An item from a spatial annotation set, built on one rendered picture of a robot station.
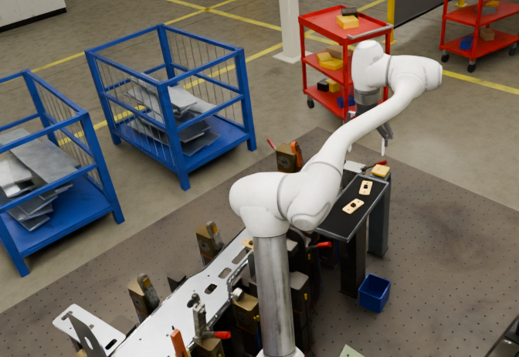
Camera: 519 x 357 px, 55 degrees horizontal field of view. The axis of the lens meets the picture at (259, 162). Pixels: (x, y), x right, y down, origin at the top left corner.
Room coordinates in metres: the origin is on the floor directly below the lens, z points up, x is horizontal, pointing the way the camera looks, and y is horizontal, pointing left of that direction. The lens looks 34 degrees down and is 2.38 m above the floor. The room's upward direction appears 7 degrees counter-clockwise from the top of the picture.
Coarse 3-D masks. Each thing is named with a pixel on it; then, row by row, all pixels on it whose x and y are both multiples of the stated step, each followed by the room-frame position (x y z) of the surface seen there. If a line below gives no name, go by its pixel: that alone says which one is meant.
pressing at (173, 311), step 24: (240, 240) 1.51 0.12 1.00; (216, 264) 1.40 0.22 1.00; (240, 264) 1.38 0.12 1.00; (192, 288) 1.29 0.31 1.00; (216, 288) 1.28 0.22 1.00; (168, 312) 1.19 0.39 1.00; (216, 312) 1.16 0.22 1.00; (144, 336) 1.10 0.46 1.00; (168, 336) 1.09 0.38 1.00; (192, 336) 1.08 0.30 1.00
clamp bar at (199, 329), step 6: (192, 300) 1.04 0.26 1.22; (192, 306) 1.03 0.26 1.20; (198, 306) 1.02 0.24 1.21; (204, 306) 1.02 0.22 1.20; (192, 312) 1.01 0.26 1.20; (198, 312) 1.00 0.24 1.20; (204, 312) 1.00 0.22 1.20; (198, 318) 1.00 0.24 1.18; (204, 318) 1.02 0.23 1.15; (198, 324) 1.00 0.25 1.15; (204, 324) 1.03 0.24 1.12; (198, 330) 1.01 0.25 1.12; (204, 330) 1.03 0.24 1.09; (198, 336) 1.01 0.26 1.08
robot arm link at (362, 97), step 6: (354, 90) 1.54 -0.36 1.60; (360, 90) 1.52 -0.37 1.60; (378, 90) 1.51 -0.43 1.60; (354, 96) 1.54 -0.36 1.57; (360, 96) 1.52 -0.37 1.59; (366, 96) 1.50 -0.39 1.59; (372, 96) 1.50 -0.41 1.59; (378, 96) 1.52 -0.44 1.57; (360, 102) 1.52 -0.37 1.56; (366, 102) 1.50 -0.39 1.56; (372, 102) 1.50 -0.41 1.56
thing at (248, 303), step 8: (248, 296) 1.16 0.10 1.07; (240, 304) 1.13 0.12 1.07; (248, 304) 1.12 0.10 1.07; (256, 304) 1.12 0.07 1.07; (240, 312) 1.12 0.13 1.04; (248, 312) 1.10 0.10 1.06; (256, 312) 1.11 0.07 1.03; (240, 320) 1.12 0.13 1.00; (248, 320) 1.10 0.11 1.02; (256, 320) 1.11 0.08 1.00; (240, 328) 1.14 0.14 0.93; (248, 328) 1.11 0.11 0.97; (256, 328) 1.10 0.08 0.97; (248, 336) 1.12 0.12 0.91; (256, 336) 1.12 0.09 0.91; (248, 344) 1.12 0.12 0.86; (256, 344) 1.11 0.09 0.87; (248, 352) 1.13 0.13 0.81; (256, 352) 1.10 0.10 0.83
